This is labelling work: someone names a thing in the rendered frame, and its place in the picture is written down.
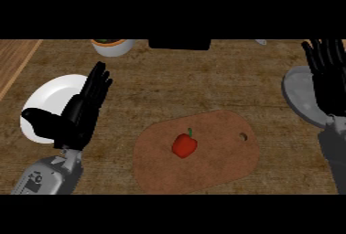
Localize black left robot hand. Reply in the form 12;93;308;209
21;60;116;151

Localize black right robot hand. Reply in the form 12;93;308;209
301;38;346;117

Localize grey pan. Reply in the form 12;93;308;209
281;65;329;129

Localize red bell pepper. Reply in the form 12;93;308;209
171;127;199;159

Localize brown wooden cutting board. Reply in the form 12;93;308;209
132;110;261;195

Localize white plate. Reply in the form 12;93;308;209
20;74;89;144

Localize white plant pot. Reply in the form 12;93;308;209
89;38;137;58

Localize black appliance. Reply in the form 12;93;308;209
148;38;213;51

